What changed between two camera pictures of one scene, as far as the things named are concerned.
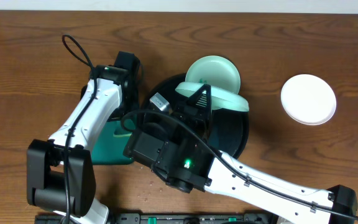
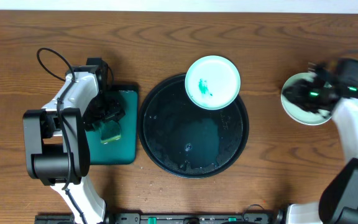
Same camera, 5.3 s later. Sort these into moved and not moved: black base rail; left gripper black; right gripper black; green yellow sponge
Moved: green yellow sponge; left gripper black; right gripper black
Not moved: black base rail
